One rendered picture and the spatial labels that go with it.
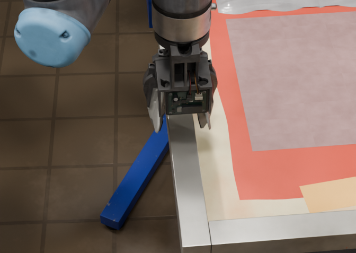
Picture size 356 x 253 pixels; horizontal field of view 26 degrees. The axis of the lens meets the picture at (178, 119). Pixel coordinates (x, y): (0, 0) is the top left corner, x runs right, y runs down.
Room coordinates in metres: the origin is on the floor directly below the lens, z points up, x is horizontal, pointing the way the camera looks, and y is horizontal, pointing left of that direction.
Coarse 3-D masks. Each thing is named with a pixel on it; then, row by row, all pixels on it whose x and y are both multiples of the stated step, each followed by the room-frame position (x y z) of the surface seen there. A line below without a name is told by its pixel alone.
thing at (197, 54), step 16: (208, 32) 0.74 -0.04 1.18; (176, 48) 0.71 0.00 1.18; (192, 48) 0.71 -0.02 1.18; (160, 64) 0.74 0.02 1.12; (176, 64) 0.72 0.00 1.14; (192, 64) 0.72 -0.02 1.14; (208, 64) 0.74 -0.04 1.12; (160, 80) 0.71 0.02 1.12; (176, 80) 0.71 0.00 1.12; (192, 80) 0.72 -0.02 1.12; (208, 80) 0.71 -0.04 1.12; (160, 96) 0.70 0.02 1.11; (176, 96) 0.70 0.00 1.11; (192, 96) 0.70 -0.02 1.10; (208, 96) 0.71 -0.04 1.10; (160, 112) 0.70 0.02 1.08; (176, 112) 0.70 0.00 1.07; (192, 112) 0.70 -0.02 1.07
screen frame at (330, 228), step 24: (168, 120) 0.76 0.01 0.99; (192, 120) 0.76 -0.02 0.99; (192, 144) 0.71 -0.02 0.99; (192, 168) 0.67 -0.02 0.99; (192, 192) 0.63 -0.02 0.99; (192, 216) 0.59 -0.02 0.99; (264, 216) 0.59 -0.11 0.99; (288, 216) 0.59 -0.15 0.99; (312, 216) 0.59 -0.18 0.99; (336, 216) 0.59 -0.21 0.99; (192, 240) 0.55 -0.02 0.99; (216, 240) 0.55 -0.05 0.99; (240, 240) 0.55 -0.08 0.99; (264, 240) 0.55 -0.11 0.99; (288, 240) 0.56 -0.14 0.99; (312, 240) 0.56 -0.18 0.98; (336, 240) 0.56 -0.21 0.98
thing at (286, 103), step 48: (240, 48) 0.95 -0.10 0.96; (288, 48) 0.95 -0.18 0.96; (240, 96) 0.84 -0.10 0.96; (288, 96) 0.84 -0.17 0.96; (336, 96) 0.84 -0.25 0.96; (240, 144) 0.74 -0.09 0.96; (288, 144) 0.74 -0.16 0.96; (336, 144) 0.74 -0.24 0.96; (240, 192) 0.66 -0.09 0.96; (288, 192) 0.66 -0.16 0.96
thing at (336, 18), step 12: (324, 12) 1.05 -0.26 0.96; (336, 12) 1.05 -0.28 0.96; (348, 12) 1.05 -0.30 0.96; (336, 24) 1.02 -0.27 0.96; (348, 24) 1.02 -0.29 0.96; (336, 36) 0.98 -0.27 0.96; (348, 36) 0.98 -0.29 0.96; (336, 48) 0.95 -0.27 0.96; (348, 48) 0.95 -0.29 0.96; (348, 60) 0.92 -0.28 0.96; (348, 72) 0.90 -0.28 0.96; (348, 84) 0.87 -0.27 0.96
